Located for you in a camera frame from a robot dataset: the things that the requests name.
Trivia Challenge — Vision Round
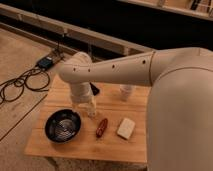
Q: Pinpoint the black power adapter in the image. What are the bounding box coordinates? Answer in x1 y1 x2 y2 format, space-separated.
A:
36 57 54 70

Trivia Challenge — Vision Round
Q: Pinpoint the white paper cup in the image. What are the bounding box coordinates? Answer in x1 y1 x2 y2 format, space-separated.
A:
120 85 133 101

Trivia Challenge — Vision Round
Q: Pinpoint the red oblong object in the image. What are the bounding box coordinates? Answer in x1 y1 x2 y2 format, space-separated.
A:
96 118 108 138

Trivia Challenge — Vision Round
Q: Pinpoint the white rectangular eraser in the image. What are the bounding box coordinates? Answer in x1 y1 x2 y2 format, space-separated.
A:
117 118 135 140

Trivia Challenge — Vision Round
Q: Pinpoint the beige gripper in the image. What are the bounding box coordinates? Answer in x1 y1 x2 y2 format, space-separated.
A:
70 82 94 108

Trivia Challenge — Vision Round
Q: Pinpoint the black floor cables left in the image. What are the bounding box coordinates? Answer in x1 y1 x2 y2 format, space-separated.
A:
0 66 52 106

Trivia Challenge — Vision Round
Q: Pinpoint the wooden rail beam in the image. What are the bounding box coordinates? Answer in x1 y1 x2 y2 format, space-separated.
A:
0 0 153 55

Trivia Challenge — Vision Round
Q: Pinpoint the black rectangular device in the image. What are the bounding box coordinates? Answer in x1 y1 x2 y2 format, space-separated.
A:
90 83 100 96

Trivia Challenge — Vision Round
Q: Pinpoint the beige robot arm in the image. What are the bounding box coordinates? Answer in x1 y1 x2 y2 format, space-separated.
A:
59 47 213 171

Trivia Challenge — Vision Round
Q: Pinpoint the black ridged bowl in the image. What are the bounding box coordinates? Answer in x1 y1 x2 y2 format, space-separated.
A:
44 109 81 143

